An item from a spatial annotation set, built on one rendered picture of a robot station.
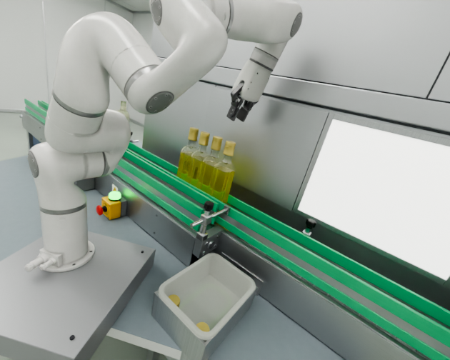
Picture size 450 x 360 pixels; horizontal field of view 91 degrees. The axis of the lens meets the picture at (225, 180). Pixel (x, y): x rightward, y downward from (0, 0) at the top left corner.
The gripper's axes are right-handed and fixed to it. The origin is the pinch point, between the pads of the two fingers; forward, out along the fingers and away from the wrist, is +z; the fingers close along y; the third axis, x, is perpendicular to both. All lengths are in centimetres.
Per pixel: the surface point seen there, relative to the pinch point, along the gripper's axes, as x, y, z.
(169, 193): -2.3, 13.6, 31.9
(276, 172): 17.4, -12.1, 12.3
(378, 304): 59, 4, 17
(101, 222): -19, 25, 57
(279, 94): 3.5, -12.9, -10.0
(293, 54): 0.1, -15.1, -22.2
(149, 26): -528, -308, 21
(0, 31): -574, -53, 134
